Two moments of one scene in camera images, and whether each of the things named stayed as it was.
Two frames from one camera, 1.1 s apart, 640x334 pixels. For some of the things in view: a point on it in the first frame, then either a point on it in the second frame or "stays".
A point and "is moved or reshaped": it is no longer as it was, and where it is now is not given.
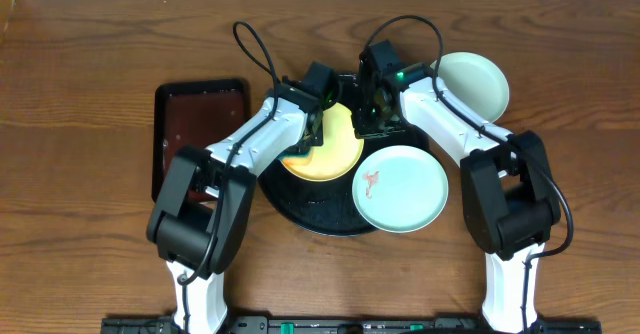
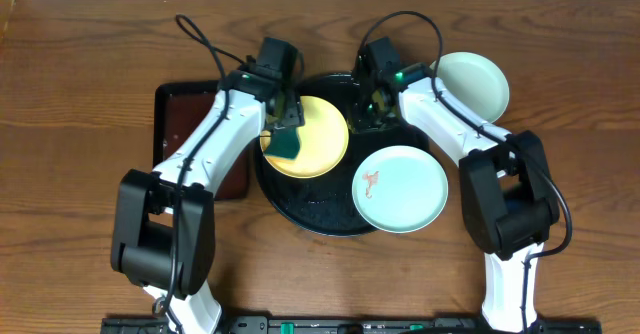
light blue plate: (476, 82) stays
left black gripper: (314, 137) → (288, 117)
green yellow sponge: (292, 161) is moved or reshaped
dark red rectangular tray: (193, 116) stays
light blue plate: (400, 189) stays
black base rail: (345, 324) stays
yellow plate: (342, 150) is moved or reshaped
